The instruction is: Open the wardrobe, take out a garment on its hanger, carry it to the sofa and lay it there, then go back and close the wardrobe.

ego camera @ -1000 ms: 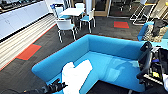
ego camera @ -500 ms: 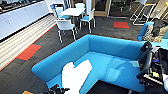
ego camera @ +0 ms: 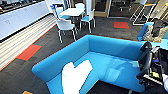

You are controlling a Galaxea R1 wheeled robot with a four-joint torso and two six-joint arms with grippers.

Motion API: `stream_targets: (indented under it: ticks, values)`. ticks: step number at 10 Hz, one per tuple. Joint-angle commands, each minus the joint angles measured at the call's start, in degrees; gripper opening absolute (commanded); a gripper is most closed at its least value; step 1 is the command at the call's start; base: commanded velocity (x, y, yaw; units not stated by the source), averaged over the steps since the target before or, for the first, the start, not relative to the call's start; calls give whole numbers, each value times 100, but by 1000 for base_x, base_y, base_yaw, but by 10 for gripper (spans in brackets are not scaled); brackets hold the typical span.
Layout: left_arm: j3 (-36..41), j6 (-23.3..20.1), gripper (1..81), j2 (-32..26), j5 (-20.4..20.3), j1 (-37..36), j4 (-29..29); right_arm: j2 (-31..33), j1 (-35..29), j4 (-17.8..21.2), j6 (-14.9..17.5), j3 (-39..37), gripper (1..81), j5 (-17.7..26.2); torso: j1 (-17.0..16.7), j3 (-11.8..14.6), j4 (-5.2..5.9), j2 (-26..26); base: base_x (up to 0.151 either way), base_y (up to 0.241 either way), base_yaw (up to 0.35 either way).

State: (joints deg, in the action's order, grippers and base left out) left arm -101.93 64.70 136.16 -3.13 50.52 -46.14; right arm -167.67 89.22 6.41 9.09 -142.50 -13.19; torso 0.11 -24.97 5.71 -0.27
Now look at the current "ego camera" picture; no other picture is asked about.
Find white t-shirt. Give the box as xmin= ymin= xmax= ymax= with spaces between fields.
xmin=60 ymin=58 xmax=94 ymax=94

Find white chair with blue seat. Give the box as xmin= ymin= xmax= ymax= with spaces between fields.
xmin=79 ymin=9 xmax=97 ymax=35
xmin=49 ymin=3 xmax=73 ymax=22

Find large blue sofa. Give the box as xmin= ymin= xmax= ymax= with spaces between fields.
xmin=31 ymin=33 xmax=150 ymax=94

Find white cafe table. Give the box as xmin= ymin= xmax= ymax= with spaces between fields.
xmin=57 ymin=7 xmax=86 ymax=18

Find wood-framed glass door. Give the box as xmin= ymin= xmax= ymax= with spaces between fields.
xmin=92 ymin=0 xmax=110 ymax=20

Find small blue sofa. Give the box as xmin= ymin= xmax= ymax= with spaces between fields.
xmin=136 ymin=21 xmax=168 ymax=52

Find white bar stool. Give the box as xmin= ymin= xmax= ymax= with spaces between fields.
xmin=129 ymin=0 xmax=148 ymax=24

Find white kitchen cabinets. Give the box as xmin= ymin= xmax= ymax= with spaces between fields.
xmin=0 ymin=0 xmax=52 ymax=42

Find bar stool with yellow seat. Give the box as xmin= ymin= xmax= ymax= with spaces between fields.
xmin=133 ymin=3 xmax=164 ymax=27

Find dark bag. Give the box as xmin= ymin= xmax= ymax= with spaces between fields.
xmin=151 ymin=19 xmax=168 ymax=38

